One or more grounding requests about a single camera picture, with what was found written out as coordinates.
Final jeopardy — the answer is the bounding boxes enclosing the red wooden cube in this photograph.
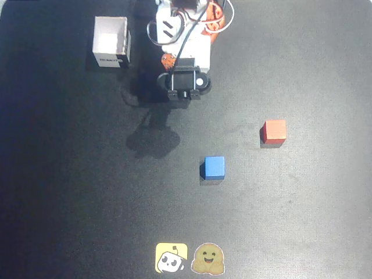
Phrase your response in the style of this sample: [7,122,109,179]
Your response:
[260,119,288,145]

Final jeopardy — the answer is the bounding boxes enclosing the blue wooden cube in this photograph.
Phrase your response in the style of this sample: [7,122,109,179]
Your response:
[200,156,226,181]

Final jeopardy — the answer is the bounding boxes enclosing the white open cardboard box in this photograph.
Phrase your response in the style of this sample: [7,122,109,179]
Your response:
[92,16,132,69]

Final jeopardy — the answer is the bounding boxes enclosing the black table mat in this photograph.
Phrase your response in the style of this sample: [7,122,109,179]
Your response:
[0,0,372,279]

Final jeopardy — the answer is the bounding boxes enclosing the yellow robot sticker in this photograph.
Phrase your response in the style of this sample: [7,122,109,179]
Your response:
[155,242,189,274]

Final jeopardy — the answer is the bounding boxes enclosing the hugging face emoji sticker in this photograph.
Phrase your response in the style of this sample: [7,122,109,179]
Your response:
[190,242,226,276]

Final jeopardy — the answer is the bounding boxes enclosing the black webcam with mount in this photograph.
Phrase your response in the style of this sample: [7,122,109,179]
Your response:
[156,58,210,102]

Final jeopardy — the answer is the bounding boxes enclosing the white servo cable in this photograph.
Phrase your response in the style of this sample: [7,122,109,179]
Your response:
[185,0,235,33]

